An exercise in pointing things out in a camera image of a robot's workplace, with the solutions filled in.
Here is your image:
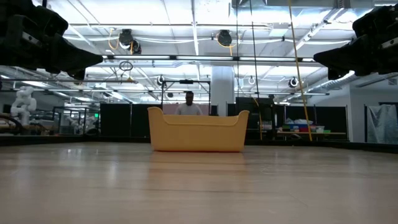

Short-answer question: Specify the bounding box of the white column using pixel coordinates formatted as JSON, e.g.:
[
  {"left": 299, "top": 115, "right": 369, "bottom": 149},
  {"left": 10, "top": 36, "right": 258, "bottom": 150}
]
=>
[{"left": 211, "top": 65, "right": 236, "bottom": 116}]

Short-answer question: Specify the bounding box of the long yellow cable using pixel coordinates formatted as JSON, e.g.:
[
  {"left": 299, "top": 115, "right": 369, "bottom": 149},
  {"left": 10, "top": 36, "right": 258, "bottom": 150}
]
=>
[{"left": 287, "top": 0, "right": 313, "bottom": 141}]

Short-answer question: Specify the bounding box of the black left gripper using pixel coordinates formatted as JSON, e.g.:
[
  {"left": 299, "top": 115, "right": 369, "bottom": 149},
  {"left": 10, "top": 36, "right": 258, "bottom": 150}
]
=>
[{"left": 0, "top": 0, "right": 104, "bottom": 81}]

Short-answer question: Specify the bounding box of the black partition panel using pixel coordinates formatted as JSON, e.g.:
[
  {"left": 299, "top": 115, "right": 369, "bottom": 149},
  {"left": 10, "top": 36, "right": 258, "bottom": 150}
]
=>
[{"left": 99, "top": 103, "right": 149, "bottom": 138}]

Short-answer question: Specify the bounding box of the black ceiling cable reel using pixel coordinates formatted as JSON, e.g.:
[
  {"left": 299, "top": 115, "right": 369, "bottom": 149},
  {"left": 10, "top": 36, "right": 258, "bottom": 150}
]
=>
[
  {"left": 118, "top": 28, "right": 134, "bottom": 47},
  {"left": 216, "top": 29, "right": 233, "bottom": 47}
]

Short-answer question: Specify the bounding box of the wooden table with supplies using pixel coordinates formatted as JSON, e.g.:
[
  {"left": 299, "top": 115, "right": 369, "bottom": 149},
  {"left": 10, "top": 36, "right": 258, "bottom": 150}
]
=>
[{"left": 275, "top": 118, "right": 346, "bottom": 141}]

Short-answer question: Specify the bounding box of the person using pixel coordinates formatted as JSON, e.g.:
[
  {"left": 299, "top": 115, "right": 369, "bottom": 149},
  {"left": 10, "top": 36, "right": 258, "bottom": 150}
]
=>
[{"left": 174, "top": 91, "right": 203, "bottom": 116}]

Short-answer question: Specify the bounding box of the white humanoid robot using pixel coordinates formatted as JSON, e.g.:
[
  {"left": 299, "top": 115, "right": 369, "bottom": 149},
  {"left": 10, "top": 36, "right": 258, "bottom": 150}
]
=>
[{"left": 10, "top": 86, "right": 37, "bottom": 126}]

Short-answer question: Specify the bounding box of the long black cable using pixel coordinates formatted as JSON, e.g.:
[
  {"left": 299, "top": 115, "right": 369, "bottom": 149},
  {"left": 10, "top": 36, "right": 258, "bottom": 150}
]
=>
[{"left": 248, "top": 0, "right": 264, "bottom": 141}]

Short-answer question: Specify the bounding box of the grey plastic sheet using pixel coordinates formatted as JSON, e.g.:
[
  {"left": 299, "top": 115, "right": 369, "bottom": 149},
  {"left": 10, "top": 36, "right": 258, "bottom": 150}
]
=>
[{"left": 366, "top": 104, "right": 398, "bottom": 144}]

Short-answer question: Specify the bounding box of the black stand frame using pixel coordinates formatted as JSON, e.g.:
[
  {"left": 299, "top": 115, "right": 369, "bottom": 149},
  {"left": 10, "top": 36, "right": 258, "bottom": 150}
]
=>
[{"left": 160, "top": 79, "right": 211, "bottom": 116}]

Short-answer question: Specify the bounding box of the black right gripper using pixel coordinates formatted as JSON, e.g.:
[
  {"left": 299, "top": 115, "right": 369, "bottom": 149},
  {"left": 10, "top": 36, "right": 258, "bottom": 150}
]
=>
[{"left": 313, "top": 4, "right": 398, "bottom": 81}]

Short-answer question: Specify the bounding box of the black framed enclosure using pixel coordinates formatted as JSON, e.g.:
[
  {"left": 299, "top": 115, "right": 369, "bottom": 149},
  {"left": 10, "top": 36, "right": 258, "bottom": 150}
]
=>
[{"left": 52, "top": 106, "right": 101, "bottom": 135}]

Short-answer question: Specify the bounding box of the yellow plastic bin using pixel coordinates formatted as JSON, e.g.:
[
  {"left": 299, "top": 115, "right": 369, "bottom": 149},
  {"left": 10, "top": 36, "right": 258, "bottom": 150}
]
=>
[{"left": 147, "top": 106, "right": 250, "bottom": 152}]

